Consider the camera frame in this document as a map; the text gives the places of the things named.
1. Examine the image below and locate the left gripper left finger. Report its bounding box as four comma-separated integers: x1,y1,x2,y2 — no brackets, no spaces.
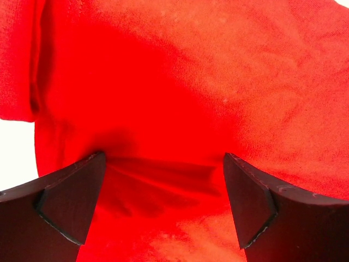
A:
1,152,106,262

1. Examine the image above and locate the red t shirt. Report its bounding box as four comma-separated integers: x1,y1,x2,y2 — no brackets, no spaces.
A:
1,1,348,261

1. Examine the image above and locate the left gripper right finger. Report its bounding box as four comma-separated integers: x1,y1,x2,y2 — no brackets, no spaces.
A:
224,153,348,261

